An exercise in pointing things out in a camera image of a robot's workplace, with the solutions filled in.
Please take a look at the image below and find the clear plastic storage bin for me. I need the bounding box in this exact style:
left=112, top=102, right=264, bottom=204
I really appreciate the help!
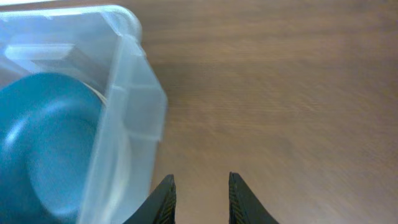
left=1, top=5, right=167, bottom=223

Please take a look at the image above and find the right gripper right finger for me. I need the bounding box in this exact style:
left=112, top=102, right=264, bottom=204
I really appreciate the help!
left=228, top=172, right=279, bottom=224

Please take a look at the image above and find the dark blue plate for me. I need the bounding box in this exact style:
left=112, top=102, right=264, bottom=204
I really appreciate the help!
left=1, top=73, right=103, bottom=223

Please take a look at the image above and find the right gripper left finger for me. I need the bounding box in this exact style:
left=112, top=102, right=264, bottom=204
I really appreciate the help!
left=124, top=174, right=177, bottom=224

